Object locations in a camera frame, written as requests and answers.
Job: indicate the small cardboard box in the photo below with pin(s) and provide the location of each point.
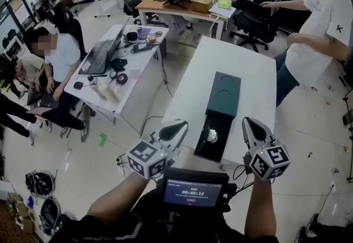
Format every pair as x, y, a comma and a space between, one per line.
202, 4

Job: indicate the black office chair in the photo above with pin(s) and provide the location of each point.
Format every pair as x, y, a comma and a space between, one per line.
256, 21
70, 23

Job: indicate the purple notebook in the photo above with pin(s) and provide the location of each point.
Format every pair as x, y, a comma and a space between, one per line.
144, 32

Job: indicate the black open laptop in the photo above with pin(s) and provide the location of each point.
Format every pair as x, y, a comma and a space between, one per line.
96, 61

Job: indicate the cream thermos flask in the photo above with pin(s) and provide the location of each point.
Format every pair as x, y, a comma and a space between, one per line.
109, 94

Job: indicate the red round tin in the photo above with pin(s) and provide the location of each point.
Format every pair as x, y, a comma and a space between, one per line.
152, 39

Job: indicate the black white headset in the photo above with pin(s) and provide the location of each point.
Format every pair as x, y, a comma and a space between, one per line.
131, 36

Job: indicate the black scissors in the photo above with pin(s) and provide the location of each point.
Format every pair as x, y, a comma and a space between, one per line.
158, 33

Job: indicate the person's right forearm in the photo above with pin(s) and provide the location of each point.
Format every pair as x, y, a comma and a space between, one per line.
260, 208

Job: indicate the black tape roll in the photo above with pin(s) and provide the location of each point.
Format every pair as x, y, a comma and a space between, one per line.
117, 79

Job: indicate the black chest-mounted screen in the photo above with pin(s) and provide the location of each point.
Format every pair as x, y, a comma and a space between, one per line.
190, 195

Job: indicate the black computer mouse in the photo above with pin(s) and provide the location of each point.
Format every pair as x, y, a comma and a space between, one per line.
78, 85

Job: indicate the green tissue box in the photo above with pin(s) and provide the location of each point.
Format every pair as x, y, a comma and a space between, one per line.
224, 4

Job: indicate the green tape strip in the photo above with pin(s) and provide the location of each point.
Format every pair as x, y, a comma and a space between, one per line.
103, 140

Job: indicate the large cardboard box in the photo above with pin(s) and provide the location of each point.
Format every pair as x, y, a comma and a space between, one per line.
189, 43

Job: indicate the white flat box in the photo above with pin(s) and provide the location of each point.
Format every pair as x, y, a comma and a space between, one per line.
220, 13

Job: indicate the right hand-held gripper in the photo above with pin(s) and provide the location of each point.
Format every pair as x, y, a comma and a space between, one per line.
271, 163

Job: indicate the wooden top desk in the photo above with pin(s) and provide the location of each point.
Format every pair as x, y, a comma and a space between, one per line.
176, 11

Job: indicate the clear water bottle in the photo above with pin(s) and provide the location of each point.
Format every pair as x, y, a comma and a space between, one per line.
96, 87

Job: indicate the white table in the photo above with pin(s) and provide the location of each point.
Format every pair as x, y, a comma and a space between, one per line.
256, 70

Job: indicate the black handheld device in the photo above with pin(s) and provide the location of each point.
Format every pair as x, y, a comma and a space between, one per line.
142, 47

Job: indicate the person's left forearm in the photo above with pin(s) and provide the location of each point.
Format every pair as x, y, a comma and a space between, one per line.
115, 200

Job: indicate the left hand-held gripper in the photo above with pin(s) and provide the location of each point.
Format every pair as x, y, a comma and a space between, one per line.
146, 159

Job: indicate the black pouch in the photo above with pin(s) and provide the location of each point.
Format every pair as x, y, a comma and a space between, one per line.
118, 64

